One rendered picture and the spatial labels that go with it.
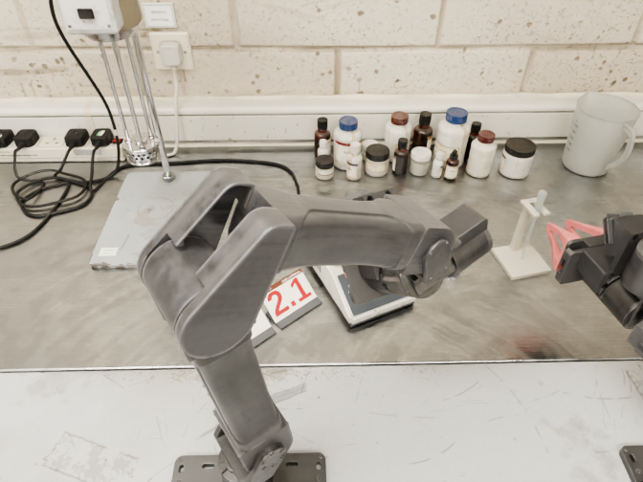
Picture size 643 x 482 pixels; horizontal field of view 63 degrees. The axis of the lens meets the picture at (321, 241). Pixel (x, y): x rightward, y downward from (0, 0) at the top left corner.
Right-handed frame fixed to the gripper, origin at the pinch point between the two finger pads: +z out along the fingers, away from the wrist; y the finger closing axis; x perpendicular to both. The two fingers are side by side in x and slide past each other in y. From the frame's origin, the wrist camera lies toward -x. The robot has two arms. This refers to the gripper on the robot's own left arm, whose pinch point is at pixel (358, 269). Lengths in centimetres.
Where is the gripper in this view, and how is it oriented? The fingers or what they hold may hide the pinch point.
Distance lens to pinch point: 78.8
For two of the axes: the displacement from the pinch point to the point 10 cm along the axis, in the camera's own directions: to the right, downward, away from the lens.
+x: 2.8, 9.6, 0.7
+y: -9.1, 2.8, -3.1
